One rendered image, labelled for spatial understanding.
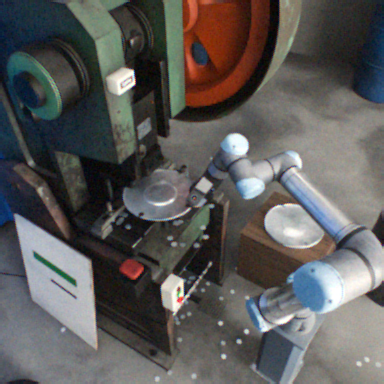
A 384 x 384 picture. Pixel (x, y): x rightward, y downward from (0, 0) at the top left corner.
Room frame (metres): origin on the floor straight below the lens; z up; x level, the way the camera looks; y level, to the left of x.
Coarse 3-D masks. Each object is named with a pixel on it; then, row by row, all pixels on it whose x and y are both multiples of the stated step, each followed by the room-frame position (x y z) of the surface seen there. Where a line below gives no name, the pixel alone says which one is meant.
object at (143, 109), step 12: (132, 96) 1.14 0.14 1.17; (144, 96) 1.14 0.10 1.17; (144, 108) 1.13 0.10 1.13; (144, 120) 1.12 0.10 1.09; (144, 132) 1.11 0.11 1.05; (156, 132) 1.17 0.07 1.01; (144, 144) 1.11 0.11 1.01; (156, 144) 1.15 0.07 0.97; (144, 156) 1.08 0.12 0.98; (156, 156) 1.11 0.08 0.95; (120, 168) 1.09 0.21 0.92; (132, 168) 1.06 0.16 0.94; (144, 168) 1.06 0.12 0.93; (156, 168) 1.10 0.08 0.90
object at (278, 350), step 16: (320, 320) 0.70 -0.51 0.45; (272, 336) 0.68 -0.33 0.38; (288, 336) 0.64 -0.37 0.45; (304, 336) 0.64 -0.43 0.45; (272, 352) 0.67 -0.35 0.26; (288, 352) 0.63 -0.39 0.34; (304, 352) 0.69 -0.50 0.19; (256, 368) 0.70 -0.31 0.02; (272, 368) 0.65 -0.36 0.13; (288, 368) 0.62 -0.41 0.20
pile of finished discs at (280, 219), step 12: (288, 204) 1.42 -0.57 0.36; (276, 216) 1.33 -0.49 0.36; (288, 216) 1.32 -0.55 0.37; (300, 216) 1.33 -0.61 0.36; (276, 228) 1.25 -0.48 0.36; (288, 228) 1.24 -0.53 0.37; (300, 228) 1.24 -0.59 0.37; (312, 228) 1.24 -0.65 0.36; (276, 240) 1.18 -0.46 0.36; (288, 240) 1.17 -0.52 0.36; (300, 240) 1.17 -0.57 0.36; (312, 240) 1.16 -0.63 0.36
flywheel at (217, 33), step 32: (192, 0) 1.41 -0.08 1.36; (224, 0) 1.40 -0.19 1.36; (256, 0) 1.26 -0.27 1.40; (192, 32) 1.43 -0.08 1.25; (224, 32) 1.36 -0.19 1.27; (256, 32) 1.25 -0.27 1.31; (192, 64) 1.44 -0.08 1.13; (224, 64) 1.35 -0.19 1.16; (256, 64) 1.25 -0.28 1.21; (192, 96) 1.39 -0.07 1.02; (224, 96) 1.31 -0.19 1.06
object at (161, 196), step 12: (144, 180) 1.18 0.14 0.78; (156, 180) 1.17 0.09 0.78; (168, 180) 1.17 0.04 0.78; (180, 180) 1.17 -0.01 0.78; (192, 180) 1.16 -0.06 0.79; (132, 192) 1.11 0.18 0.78; (144, 192) 1.10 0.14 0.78; (156, 192) 1.09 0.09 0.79; (168, 192) 1.09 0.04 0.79; (180, 192) 1.09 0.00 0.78; (132, 204) 1.04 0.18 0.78; (144, 204) 1.04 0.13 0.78; (156, 204) 1.03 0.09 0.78; (168, 204) 1.03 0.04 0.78; (180, 204) 1.03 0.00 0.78; (144, 216) 0.97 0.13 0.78; (156, 216) 0.97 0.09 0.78; (168, 216) 0.97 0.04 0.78
